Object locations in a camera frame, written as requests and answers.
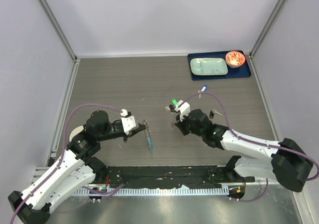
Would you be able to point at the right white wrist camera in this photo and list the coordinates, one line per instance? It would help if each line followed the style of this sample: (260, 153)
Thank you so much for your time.
(183, 109)

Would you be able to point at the aluminium frame rail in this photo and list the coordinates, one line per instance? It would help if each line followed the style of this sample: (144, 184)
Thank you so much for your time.
(58, 133)

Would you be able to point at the light green rectangular plate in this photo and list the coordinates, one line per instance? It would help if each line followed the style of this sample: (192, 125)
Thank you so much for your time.
(208, 66)

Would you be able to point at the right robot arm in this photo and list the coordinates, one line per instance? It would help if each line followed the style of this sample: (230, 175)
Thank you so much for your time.
(284, 161)

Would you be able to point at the blue tagged key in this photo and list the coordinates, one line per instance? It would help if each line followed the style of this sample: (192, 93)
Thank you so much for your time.
(202, 90)

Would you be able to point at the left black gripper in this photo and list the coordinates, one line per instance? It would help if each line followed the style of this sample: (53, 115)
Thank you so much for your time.
(141, 127)

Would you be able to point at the black tagged key bunch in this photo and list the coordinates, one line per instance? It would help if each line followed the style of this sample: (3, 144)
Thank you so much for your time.
(170, 108)

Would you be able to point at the dark blue tray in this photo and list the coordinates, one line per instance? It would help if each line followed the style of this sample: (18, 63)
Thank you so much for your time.
(241, 72)

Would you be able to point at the white slotted cable duct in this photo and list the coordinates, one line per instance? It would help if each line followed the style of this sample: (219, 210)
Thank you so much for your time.
(182, 191)

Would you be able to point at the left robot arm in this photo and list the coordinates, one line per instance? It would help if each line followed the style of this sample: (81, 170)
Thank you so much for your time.
(76, 167)

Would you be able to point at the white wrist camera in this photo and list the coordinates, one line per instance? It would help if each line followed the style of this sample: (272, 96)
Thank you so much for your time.
(183, 109)
(128, 120)

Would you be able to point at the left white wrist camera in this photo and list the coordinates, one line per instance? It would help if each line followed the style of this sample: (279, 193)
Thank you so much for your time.
(128, 120)

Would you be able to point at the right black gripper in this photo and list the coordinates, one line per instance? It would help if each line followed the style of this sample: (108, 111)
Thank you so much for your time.
(180, 124)

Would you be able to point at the metal keyring holder blue handle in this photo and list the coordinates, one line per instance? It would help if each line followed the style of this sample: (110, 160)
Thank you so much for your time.
(148, 135)

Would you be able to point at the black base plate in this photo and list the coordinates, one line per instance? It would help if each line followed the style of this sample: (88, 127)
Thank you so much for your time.
(168, 177)

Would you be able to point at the green tagged key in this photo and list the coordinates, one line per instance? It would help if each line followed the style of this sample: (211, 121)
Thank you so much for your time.
(174, 101)

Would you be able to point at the red patterned bowl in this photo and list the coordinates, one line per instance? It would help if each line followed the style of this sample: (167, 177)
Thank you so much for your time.
(235, 59)

